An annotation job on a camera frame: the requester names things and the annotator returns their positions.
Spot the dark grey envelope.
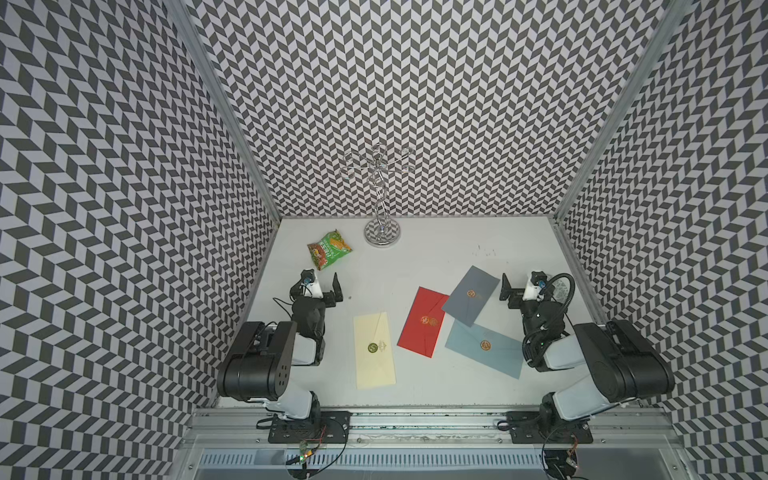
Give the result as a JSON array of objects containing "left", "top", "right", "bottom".
[{"left": 442, "top": 266, "right": 500, "bottom": 327}]

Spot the red envelope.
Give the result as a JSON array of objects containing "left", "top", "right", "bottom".
[{"left": 397, "top": 287, "right": 449, "bottom": 358}]

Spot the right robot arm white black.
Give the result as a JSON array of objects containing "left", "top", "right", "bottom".
[{"left": 500, "top": 271, "right": 675, "bottom": 432}]

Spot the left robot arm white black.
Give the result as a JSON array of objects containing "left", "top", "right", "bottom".
[{"left": 217, "top": 269, "right": 344, "bottom": 428}]

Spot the light blue envelope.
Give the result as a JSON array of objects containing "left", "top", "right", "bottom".
[{"left": 445, "top": 321, "right": 525, "bottom": 379}]

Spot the cream yellow envelope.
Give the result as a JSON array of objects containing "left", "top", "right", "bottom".
[{"left": 353, "top": 312, "right": 396, "bottom": 390}]

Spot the patterned ceramic bowl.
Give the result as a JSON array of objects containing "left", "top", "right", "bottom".
[{"left": 549, "top": 278, "right": 572, "bottom": 304}]

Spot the green snack bag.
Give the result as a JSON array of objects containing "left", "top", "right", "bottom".
[{"left": 307, "top": 230, "right": 353, "bottom": 270}]

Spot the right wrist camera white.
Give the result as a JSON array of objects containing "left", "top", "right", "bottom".
[{"left": 522, "top": 271, "right": 548, "bottom": 301}]

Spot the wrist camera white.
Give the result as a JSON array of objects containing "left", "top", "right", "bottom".
[
  {"left": 522, "top": 271, "right": 548, "bottom": 301},
  {"left": 299, "top": 269, "right": 323, "bottom": 298}
]

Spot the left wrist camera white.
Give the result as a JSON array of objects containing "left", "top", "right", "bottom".
[{"left": 299, "top": 269, "right": 323, "bottom": 298}]

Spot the chrome wire stand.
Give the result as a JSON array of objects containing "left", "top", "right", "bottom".
[{"left": 340, "top": 142, "right": 415, "bottom": 248}]

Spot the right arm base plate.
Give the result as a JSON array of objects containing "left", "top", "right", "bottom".
[{"left": 505, "top": 411, "right": 594, "bottom": 445}]

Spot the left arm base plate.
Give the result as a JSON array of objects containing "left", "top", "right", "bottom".
[{"left": 268, "top": 410, "right": 352, "bottom": 445}]

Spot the aluminium front rail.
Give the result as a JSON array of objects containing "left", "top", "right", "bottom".
[{"left": 180, "top": 406, "right": 683, "bottom": 449}]

